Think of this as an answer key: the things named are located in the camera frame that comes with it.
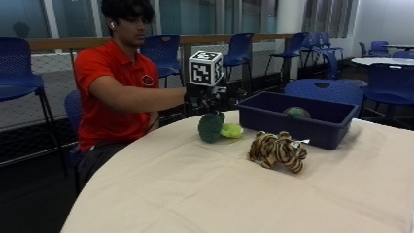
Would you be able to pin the green broccoli soft toy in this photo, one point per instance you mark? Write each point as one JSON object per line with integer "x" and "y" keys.
{"x": 211, "y": 127}

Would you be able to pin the green round soft toy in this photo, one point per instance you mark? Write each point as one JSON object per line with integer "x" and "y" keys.
{"x": 296, "y": 112}

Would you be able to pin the striped tiger soft toy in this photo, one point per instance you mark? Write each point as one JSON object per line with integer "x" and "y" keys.
{"x": 278, "y": 150}

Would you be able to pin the blue plastic chair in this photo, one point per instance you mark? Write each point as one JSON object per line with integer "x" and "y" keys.
{"x": 324, "y": 90}
{"x": 165, "y": 55}
{"x": 390, "y": 85}
{"x": 318, "y": 43}
{"x": 238, "y": 51}
{"x": 332, "y": 66}
{"x": 403, "y": 54}
{"x": 375, "y": 48}
{"x": 18, "y": 71}
{"x": 292, "y": 48}
{"x": 73, "y": 110}

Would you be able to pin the white cube with black markers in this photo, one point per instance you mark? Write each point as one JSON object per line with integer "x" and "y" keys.
{"x": 205, "y": 69}

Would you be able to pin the cream tablecloth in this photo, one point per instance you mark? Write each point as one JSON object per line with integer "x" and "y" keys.
{"x": 223, "y": 194}

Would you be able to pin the white round table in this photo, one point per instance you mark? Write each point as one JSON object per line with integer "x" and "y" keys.
{"x": 398, "y": 46}
{"x": 380, "y": 61}

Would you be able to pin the the person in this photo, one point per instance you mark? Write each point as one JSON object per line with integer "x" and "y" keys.
{"x": 111, "y": 106}

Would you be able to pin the dark blue plastic bin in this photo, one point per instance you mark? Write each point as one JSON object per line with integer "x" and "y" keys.
{"x": 300, "y": 129}

